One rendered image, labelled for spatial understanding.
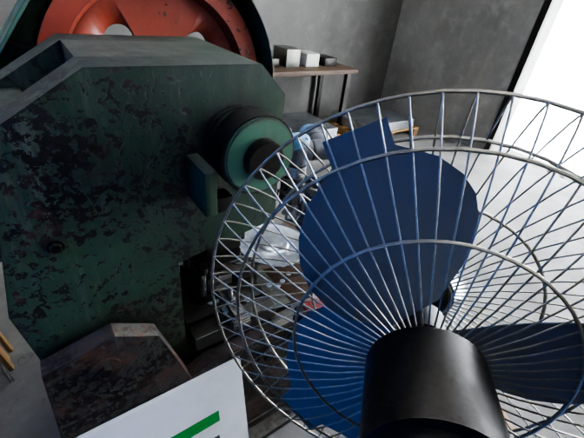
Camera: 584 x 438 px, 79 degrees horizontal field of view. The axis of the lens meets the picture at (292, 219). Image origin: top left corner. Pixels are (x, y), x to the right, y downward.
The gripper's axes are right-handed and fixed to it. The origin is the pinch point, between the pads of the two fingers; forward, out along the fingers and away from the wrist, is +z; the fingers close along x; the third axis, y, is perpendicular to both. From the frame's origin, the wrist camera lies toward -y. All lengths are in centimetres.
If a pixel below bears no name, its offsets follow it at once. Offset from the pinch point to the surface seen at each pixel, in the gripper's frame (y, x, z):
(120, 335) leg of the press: 71, 27, -2
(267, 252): 14.8, 4.1, 8.8
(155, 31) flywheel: 37, -36, -62
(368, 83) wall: -379, -336, 42
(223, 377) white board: 45, 29, 33
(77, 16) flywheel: 59, -33, -65
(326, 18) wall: -273, -334, -48
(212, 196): 47, 31, -38
